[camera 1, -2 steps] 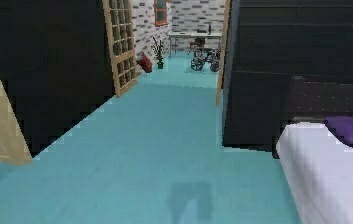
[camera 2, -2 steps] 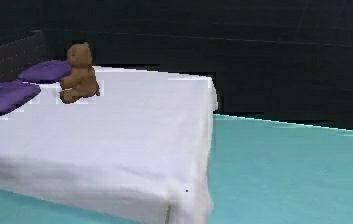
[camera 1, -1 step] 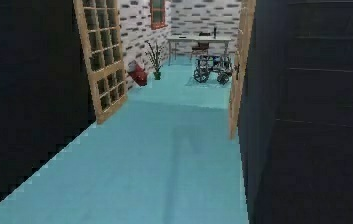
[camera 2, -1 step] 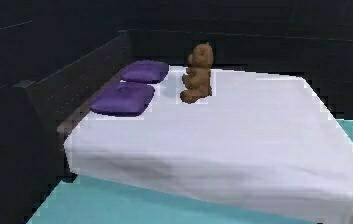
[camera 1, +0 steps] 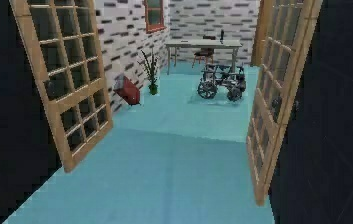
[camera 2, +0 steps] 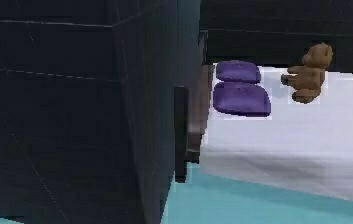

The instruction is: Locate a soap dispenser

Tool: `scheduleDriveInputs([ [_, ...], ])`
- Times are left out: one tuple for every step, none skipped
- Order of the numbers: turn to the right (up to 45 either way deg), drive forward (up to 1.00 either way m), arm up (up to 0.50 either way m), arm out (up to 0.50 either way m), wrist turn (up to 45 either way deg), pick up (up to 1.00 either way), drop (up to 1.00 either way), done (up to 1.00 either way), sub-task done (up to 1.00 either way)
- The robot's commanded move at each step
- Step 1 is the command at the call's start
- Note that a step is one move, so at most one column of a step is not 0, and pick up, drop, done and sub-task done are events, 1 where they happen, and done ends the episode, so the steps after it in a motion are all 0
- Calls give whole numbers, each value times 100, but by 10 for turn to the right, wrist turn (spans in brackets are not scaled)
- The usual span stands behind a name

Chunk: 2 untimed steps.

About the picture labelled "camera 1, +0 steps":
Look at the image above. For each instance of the wooden glazed room door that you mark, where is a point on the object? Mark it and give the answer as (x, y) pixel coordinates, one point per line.
(55, 106)
(270, 100)

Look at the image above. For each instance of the green house plant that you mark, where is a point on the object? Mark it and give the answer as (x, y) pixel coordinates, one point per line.
(151, 75)

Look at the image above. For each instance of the dark wheeled cart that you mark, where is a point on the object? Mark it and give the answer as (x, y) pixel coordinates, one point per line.
(221, 82)

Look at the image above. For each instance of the red framed window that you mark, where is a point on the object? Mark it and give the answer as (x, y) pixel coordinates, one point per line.
(154, 15)

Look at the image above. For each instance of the brown wooden chair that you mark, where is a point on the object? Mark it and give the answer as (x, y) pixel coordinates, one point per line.
(204, 53)

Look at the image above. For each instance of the grey table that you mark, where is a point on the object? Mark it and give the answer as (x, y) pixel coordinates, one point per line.
(204, 44)

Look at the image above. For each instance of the black bottle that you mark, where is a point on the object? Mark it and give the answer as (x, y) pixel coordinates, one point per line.
(222, 35)

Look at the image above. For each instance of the red bin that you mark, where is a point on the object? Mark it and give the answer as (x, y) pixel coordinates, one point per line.
(129, 90)

